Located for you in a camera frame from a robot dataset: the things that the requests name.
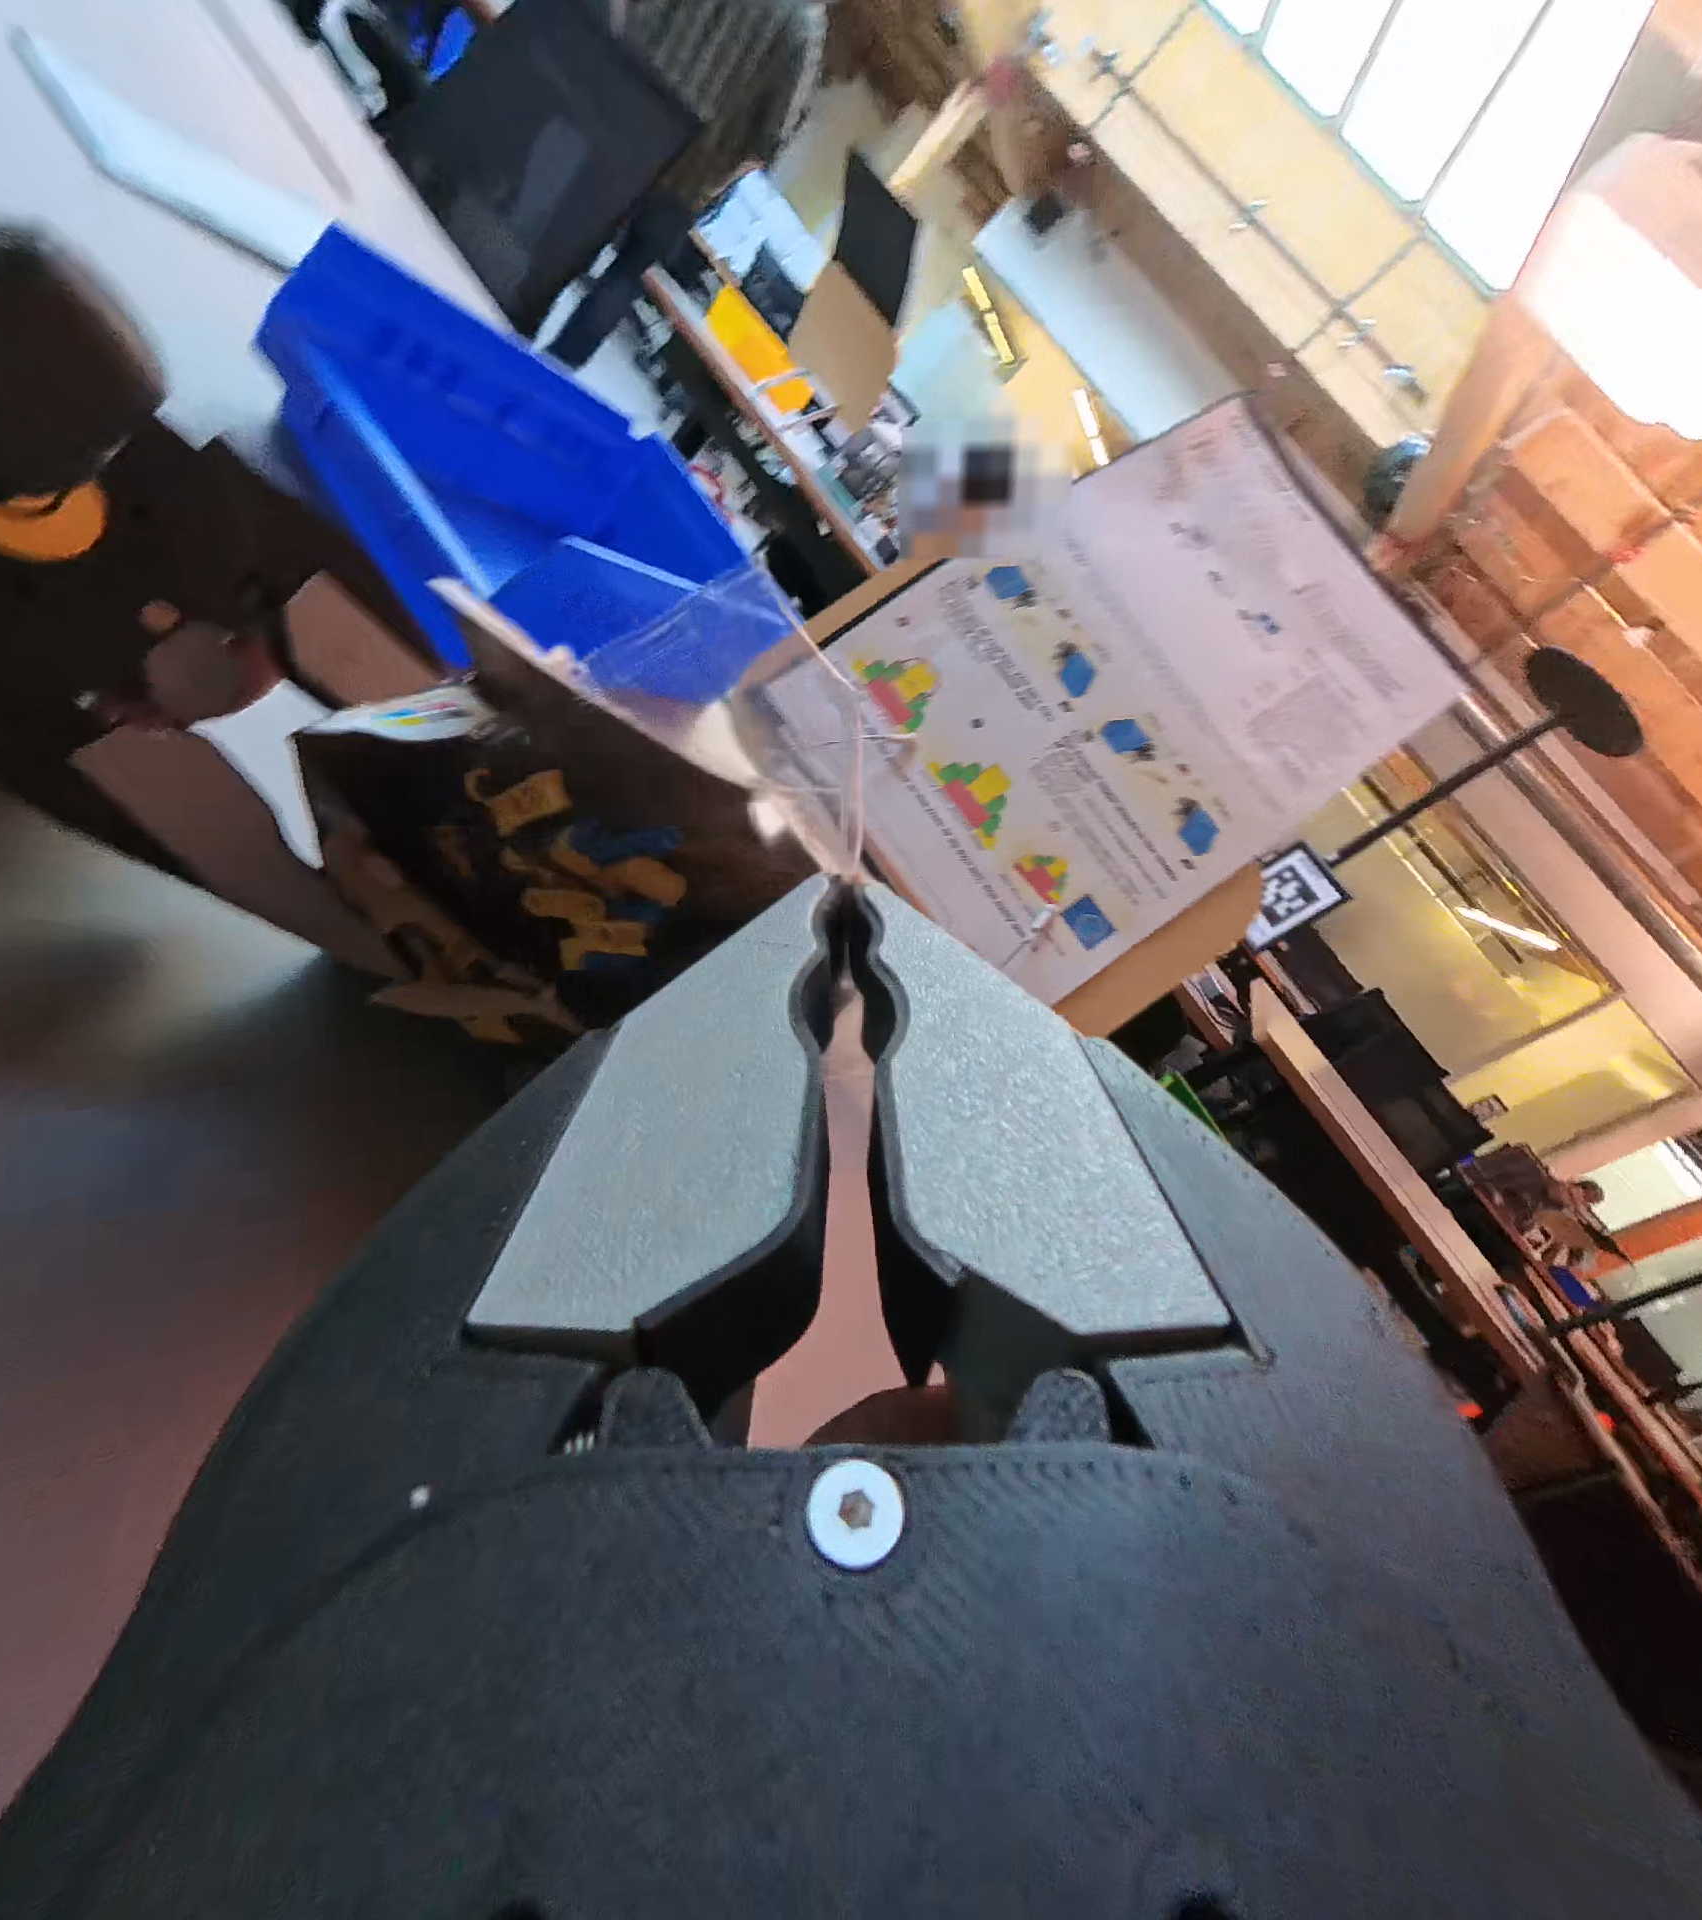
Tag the yellow box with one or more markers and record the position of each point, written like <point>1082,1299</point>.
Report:
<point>754,344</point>

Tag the black and white tag marker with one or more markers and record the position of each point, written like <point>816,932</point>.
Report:
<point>1298,896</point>

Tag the blue plastic bin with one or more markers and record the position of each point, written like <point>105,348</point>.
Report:
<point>491,451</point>

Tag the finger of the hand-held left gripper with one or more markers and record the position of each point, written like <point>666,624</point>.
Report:
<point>221,841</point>
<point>348,638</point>

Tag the white flat panel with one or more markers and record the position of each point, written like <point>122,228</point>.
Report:
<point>177,150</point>

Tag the black lego box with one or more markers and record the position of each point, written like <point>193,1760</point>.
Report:
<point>550,841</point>

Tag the black monitor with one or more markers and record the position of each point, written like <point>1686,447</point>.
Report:
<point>536,150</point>

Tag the black stand with round base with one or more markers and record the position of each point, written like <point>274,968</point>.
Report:
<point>1587,699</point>

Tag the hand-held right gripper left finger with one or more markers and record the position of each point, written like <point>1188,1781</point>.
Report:
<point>656,1170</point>

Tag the clear bag of lego pieces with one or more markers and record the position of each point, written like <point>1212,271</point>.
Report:
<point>814,751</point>

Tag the wooden board with instruction sheets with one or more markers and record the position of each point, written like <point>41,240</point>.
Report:
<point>1181,645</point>

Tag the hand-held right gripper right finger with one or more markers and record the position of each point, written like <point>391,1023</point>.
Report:
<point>1030,1185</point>

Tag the brown cardboard box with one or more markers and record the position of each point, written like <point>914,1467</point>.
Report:
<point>851,331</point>

